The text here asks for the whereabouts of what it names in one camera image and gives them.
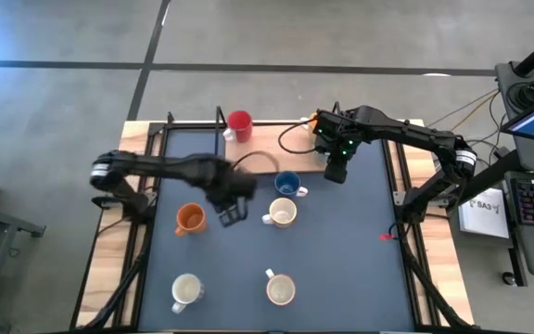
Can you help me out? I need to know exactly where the black diagonal strut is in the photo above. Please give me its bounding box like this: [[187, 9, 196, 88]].
[[456, 150, 523, 205]]

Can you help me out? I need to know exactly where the white mug red lattice pattern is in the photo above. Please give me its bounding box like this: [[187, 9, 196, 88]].
[[171, 273, 206, 315]]

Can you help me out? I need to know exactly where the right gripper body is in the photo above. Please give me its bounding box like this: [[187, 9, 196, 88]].
[[324, 105, 375, 185]]

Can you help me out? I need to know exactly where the white paper sheet SA3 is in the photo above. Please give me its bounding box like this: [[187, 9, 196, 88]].
[[459, 187, 512, 240]]

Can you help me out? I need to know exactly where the coiled black cable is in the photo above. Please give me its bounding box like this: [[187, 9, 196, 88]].
[[507, 81, 534, 110]]

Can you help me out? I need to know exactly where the black camera cable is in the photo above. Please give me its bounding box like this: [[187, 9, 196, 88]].
[[232, 149, 282, 175], [277, 119, 319, 156]]

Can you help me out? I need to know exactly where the black right camera cable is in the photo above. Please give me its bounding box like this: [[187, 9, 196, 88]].
[[277, 119, 319, 156]]

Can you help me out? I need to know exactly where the yellow floor cable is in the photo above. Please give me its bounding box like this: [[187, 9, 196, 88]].
[[433, 90, 500, 140]]

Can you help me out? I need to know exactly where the blue mug white handle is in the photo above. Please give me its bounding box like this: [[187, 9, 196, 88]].
[[273, 170, 310, 198]]

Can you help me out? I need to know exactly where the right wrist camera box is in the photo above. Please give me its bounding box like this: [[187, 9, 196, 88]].
[[315, 110, 345, 141]]

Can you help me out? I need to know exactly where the black left camera cable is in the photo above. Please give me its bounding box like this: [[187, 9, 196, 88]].
[[232, 149, 282, 175]]

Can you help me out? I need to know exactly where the wooden shelf black metal frame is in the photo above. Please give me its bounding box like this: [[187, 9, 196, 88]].
[[214, 100, 348, 176]]

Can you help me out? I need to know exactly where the black cable bundle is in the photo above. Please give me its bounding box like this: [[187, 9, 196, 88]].
[[81, 217, 155, 331], [400, 231, 477, 331]]

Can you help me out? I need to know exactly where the orange ceramic mug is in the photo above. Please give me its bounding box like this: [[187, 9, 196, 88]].
[[174, 202, 209, 238]]

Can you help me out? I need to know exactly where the cream patterned mug yellow rim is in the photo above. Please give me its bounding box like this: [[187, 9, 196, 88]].
[[261, 197, 299, 229]]

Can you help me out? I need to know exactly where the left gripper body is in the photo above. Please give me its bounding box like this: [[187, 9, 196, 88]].
[[197, 155, 258, 210]]

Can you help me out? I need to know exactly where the grey diamond mug red rim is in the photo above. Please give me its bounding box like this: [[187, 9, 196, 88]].
[[264, 267, 298, 307]]

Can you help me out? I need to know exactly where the red mug white stripe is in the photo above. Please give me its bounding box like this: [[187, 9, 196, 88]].
[[222, 109, 254, 144]]

